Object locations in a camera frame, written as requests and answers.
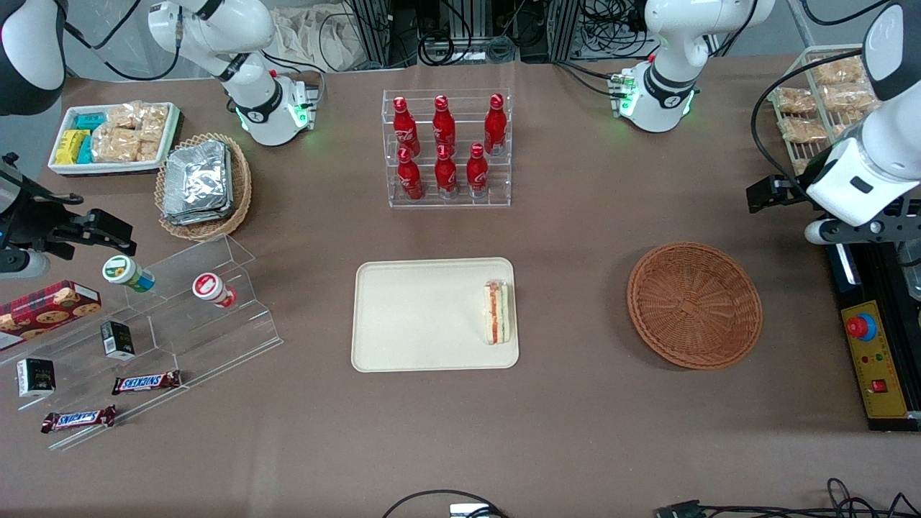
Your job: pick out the teal snack packet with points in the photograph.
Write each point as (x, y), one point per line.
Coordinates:
(85, 151)
(90, 121)

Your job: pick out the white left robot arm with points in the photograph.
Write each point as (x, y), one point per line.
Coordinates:
(665, 93)

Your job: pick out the light wicker basket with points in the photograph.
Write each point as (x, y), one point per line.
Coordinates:
(241, 180)

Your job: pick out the red tartan cookie box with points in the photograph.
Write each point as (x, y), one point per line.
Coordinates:
(50, 309)

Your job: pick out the clear bag of beige pastry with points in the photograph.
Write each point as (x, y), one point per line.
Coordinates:
(802, 131)
(795, 101)
(845, 121)
(847, 96)
(838, 70)

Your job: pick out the beige crumpled cloth bag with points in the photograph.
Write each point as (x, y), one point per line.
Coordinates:
(316, 36)

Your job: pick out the small black carton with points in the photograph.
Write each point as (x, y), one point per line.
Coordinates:
(36, 378)
(117, 339)

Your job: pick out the black and yellow control box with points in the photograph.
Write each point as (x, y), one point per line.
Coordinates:
(874, 360)

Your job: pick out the brown wicker basket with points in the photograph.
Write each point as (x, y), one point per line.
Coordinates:
(694, 306)

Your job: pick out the clear bag of rice crackers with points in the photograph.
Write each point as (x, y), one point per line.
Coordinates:
(148, 150)
(115, 145)
(155, 120)
(124, 115)

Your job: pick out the triangular sandwich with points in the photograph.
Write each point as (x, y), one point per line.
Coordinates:
(498, 313)

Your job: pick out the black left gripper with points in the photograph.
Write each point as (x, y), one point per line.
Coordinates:
(794, 190)

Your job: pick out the silver foil pouch stack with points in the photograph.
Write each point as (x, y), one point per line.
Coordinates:
(198, 183)

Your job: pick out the beige plastic tray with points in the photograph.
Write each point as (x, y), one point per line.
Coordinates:
(424, 316)

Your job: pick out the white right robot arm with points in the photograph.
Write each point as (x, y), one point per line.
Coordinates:
(266, 108)

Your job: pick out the red emergency stop button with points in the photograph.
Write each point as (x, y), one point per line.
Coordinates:
(860, 327)

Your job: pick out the green lid yogurt cup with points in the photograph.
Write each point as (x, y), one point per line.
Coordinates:
(122, 271)

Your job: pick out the yellow snack packet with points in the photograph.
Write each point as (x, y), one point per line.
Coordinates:
(70, 146)

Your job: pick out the Snickers chocolate bar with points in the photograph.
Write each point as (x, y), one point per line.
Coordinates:
(78, 419)
(146, 382)

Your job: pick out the red cola bottle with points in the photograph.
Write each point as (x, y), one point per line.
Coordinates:
(405, 128)
(410, 178)
(444, 124)
(495, 124)
(446, 175)
(477, 173)

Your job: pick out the red lid yogurt cup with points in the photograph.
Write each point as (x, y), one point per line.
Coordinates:
(209, 286)

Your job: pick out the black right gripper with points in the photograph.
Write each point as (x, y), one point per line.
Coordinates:
(29, 216)

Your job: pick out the white rectangular snack tray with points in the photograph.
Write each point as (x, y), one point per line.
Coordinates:
(108, 167)

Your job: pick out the aluminium frame with equipment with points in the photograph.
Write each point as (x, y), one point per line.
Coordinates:
(468, 29)

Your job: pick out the clear acrylic stepped display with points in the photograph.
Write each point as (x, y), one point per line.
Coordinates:
(216, 334)

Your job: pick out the clear acrylic bottle rack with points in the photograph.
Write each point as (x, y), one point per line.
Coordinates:
(460, 205)

